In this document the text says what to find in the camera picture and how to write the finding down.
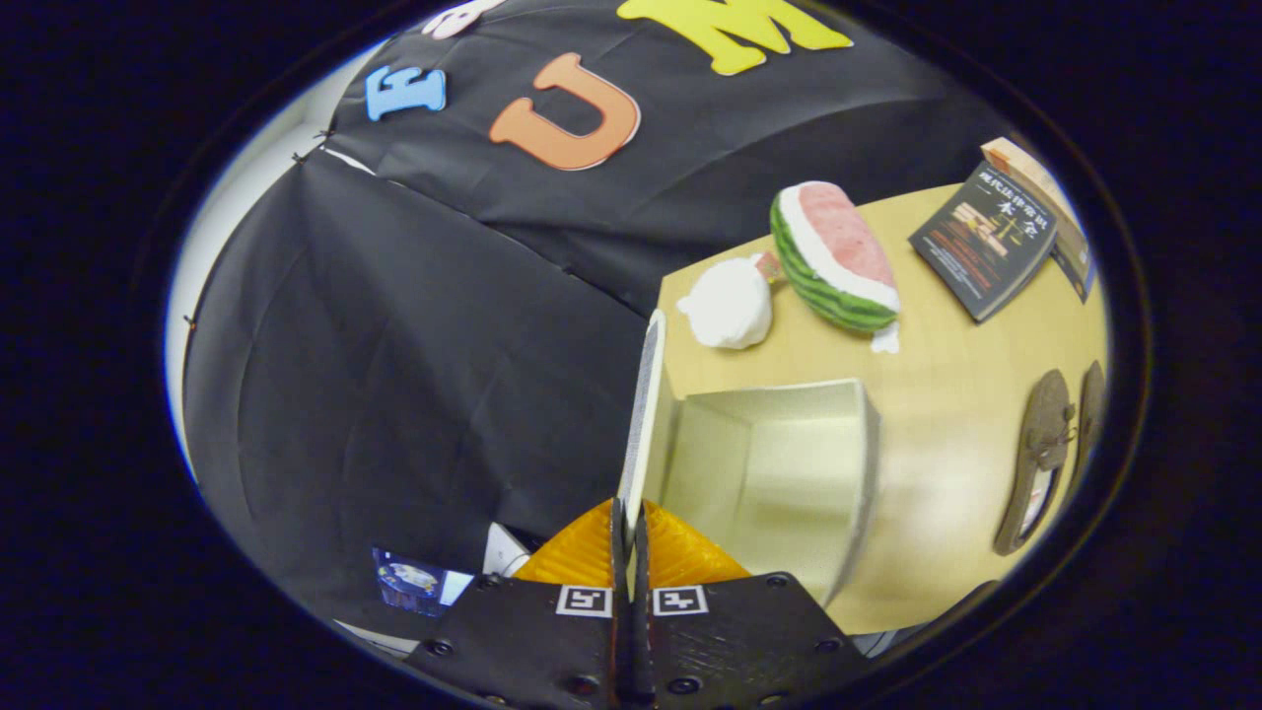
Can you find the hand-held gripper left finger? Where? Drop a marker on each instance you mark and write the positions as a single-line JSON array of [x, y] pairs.
[[532, 641]]

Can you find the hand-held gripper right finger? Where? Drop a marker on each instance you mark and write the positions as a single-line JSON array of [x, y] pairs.
[[730, 641]]

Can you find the cream fabric storage box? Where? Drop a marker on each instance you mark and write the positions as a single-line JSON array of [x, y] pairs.
[[779, 473]]

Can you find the brown fuzzy shoe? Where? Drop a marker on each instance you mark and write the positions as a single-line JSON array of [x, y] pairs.
[[1040, 444], [1090, 414]]

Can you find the white device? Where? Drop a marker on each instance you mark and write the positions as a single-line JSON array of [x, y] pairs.
[[505, 552]]

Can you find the white plush toy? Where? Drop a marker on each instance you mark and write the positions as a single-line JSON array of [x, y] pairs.
[[728, 306]]

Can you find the watermelon slice plush toy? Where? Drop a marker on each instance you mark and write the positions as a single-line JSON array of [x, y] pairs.
[[838, 256]]

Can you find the black paperback book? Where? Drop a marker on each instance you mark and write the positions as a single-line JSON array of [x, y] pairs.
[[986, 242]]

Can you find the blue book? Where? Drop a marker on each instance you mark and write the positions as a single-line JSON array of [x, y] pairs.
[[1077, 271]]

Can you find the beige book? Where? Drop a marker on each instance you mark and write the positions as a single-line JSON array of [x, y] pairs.
[[1030, 173]]

